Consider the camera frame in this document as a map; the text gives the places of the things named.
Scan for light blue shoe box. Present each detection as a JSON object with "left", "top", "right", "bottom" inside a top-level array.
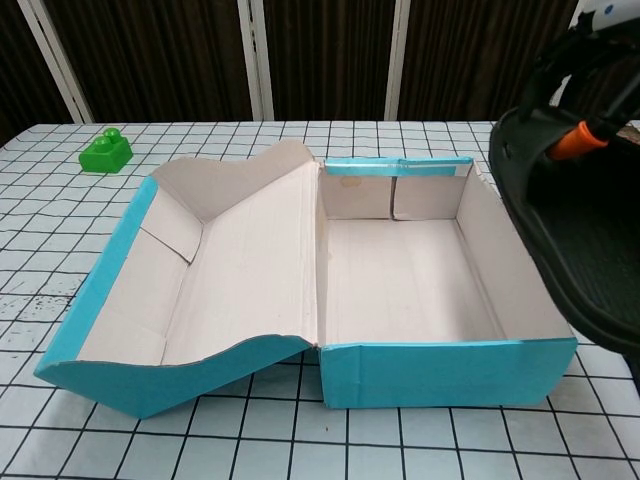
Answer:
[{"left": 33, "top": 138, "right": 581, "bottom": 421}]

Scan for dark folding screen white frames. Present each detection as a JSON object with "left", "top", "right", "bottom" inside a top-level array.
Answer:
[{"left": 0, "top": 0, "right": 640, "bottom": 126}]

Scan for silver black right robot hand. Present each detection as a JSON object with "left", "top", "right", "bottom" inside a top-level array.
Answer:
[{"left": 522, "top": 0, "right": 640, "bottom": 162}]

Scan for green toy building block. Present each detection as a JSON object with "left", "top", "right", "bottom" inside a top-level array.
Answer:
[{"left": 78, "top": 127, "right": 134, "bottom": 175}]

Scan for black rubber slipper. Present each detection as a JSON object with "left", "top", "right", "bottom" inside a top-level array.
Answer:
[{"left": 488, "top": 102, "right": 640, "bottom": 354}]

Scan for grid-patterned white tablecloth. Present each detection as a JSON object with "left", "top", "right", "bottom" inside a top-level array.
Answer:
[{"left": 0, "top": 118, "right": 640, "bottom": 480}]

